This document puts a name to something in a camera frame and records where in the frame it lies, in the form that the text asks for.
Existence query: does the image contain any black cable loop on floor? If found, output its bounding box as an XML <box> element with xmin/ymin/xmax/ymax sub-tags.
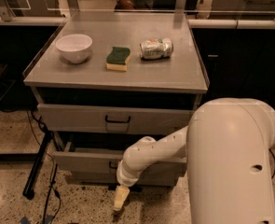
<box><xmin>268</xmin><ymin>148</ymin><xmax>275</xmax><ymax>180</ymax></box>

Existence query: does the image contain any grey top drawer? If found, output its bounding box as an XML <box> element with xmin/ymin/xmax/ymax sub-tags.
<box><xmin>37</xmin><ymin>104</ymin><xmax>193</xmax><ymax>135</ymax></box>

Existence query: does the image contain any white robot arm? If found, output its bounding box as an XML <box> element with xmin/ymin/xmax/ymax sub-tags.
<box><xmin>114</xmin><ymin>98</ymin><xmax>275</xmax><ymax>224</ymax></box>

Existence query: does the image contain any white ceramic bowl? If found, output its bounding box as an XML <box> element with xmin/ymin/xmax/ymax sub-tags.
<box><xmin>55</xmin><ymin>34</ymin><xmax>92</xmax><ymax>63</ymax></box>

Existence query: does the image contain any grey metal drawer cabinet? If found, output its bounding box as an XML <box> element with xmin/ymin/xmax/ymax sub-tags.
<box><xmin>22</xmin><ymin>10</ymin><xmax>210</xmax><ymax>192</ymax></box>

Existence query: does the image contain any green and yellow sponge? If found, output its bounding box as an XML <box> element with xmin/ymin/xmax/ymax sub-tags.
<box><xmin>106</xmin><ymin>47</ymin><xmax>131</xmax><ymax>72</ymax></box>

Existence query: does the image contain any crushed silver soda can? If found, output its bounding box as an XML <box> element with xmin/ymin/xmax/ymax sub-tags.
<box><xmin>140</xmin><ymin>38</ymin><xmax>173</xmax><ymax>60</ymax></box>

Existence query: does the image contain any black stand leg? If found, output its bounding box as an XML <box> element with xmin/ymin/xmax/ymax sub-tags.
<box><xmin>22</xmin><ymin>132</ymin><xmax>51</xmax><ymax>200</ymax></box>

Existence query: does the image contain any black cable at left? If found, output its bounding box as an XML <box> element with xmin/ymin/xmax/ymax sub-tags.
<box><xmin>25</xmin><ymin>109</ymin><xmax>62</xmax><ymax>224</ymax></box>

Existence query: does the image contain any white horizontal rail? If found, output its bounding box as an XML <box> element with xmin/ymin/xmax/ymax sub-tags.
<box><xmin>0</xmin><ymin>17</ymin><xmax>275</xmax><ymax>30</ymax></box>

